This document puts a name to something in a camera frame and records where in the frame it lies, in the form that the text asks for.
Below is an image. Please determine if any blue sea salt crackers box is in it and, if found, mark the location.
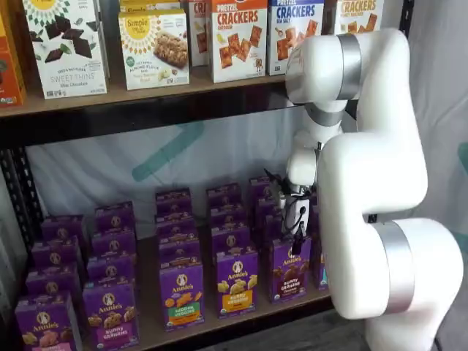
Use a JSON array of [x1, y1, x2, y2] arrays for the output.
[[267, 0, 326, 77]]

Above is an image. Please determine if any purple Annie's box teal label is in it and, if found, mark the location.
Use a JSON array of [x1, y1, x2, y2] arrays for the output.
[[310, 252, 331, 293]]

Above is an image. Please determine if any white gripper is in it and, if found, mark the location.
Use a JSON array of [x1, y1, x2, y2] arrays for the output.
[[283, 195, 312, 254]]

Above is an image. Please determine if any yellow honey mustard crackers box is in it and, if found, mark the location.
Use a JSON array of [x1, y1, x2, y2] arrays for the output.
[[334, 0, 385, 36]]

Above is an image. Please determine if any purple Annie's hidden veggies box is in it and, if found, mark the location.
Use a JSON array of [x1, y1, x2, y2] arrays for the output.
[[159, 262, 205, 333]]

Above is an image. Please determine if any grey-white fabric curtain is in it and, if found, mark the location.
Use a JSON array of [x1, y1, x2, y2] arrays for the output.
[[401, 0, 468, 351]]

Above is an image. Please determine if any purple Annie's box magenta label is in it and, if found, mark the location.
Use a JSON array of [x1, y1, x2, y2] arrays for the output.
[[82, 280, 141, 349]]

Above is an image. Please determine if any brown wooden shelf board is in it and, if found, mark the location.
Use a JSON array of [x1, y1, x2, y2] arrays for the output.
[[78, 233, 336, 351], [0, 65, 294, 119]]

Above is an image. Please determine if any purple Annie's box yellow label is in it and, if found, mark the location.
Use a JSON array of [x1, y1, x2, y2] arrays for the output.
[[215, 249, 260, 320]]

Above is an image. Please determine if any orange snack box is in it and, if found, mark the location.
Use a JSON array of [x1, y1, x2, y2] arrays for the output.
[[0, 6, 28, 108]]

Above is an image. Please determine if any Sweet Thins mint chocolate box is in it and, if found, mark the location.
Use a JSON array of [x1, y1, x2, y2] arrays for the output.
[[22, 0, 110, 100]]

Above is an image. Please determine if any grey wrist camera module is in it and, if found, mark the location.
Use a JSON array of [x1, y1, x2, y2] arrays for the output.
[[263, 167, 291, 211]]

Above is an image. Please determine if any purple Annie's chocolate grahams box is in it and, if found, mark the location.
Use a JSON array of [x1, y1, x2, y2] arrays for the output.
[[269, 236, 313, 305]]

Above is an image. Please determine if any purple Annie's snack box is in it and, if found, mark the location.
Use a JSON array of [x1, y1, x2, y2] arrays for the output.
[[263, 214, 290, 243], [40, 214, 88, 243], [86, 253, 136, 287], [255, 197, 284, 221], [211, 223, 253, 254], [91, 227, 137, 257], [31, 236, 81, 270], [208, 203, 248, 228], [94, 200, 137, 232], [249, 176, 283, 200], [205, 182, 243, 208], [159, 237, 203, 268], [25, 265, 83, 298], [155, 187, 193, 217], [156, 213, 199, 243]]

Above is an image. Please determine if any black gripper cable with plug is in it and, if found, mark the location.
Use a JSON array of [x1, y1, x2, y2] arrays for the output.
[[282, 197, 309, 235]]

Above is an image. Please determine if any purple Annie's box pink label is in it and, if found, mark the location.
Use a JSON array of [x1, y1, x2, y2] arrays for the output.
[[14, 292, 83, 351]]

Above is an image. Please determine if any white backdrop sheet teal stripe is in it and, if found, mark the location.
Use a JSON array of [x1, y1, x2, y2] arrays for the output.
[[24, 105, 317, 241]]

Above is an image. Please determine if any Simple Mills almond bars box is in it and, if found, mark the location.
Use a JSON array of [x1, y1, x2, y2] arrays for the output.
[[118, 0, 184, 14], [118, 8, 191, 91]]

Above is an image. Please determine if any orange cheddar pretzel crackers box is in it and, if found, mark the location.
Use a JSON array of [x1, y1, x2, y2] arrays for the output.
[[188, 0, 213, 68], [209, 0, 268, 84]]

